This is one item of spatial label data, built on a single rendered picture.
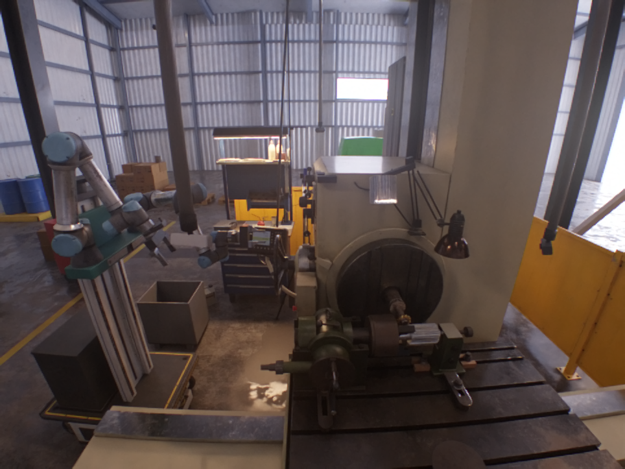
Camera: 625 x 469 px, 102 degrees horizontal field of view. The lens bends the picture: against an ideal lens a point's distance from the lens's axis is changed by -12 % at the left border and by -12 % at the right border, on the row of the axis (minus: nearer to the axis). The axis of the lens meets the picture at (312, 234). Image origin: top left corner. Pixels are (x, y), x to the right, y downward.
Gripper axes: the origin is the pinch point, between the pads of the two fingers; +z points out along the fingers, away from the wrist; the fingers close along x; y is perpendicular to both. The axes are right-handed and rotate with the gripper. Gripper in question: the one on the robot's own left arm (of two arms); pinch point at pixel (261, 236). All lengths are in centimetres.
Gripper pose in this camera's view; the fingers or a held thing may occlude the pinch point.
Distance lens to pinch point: 179.5
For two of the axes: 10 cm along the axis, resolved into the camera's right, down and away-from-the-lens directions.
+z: 10.0, -0.1, 0.2
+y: -0.2, -0.6, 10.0
